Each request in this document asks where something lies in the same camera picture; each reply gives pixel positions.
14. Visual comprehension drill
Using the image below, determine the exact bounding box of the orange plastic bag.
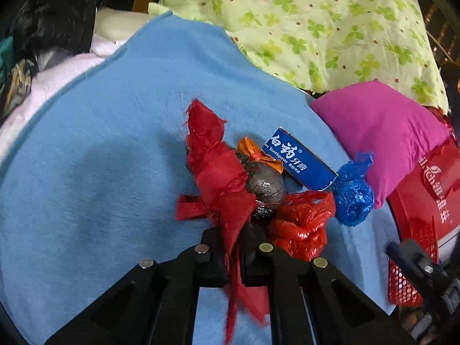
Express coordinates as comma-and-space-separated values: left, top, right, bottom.
236, 136, 284, 174

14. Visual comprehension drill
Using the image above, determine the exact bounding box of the teal garment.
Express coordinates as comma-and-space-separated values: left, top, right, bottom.
0, 37, 14, 85

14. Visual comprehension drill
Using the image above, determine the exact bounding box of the white pink bed sheet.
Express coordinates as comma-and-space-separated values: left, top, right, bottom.
0, 5, 150, 162

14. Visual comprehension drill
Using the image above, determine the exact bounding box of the red plastic bag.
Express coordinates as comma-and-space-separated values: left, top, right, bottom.
268, 191, 335, 262

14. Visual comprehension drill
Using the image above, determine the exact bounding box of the blue toothpaste box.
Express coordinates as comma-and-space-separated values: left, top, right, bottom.
262, 127, 338, 191

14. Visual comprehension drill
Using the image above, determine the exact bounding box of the red printed shopping bag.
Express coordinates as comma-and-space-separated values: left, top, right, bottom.
388, 108, 459, 262

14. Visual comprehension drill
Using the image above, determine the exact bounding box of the green clover pattern quilt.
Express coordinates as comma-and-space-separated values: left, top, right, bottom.
147, 0, 450, 112

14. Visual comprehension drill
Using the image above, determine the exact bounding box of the blue plastic bag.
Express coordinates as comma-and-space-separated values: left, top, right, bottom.
332, 152, 374, 227

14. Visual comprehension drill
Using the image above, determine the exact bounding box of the magenta pillow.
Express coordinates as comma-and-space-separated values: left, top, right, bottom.
311, 80, 450, 208

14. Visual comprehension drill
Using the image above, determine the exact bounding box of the black puffer jacket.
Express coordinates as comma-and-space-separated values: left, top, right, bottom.
9, 0, 97, 57

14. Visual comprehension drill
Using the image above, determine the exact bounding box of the red mesh basket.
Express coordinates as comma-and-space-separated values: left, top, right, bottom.
387, 219, 439, 307

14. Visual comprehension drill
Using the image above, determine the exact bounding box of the light blue blanket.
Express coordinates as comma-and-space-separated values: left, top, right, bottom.
0, 11, 402, 345

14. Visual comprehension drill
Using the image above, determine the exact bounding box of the grey knotted plastic bag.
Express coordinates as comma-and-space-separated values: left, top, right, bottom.
235, 152, 286, 223

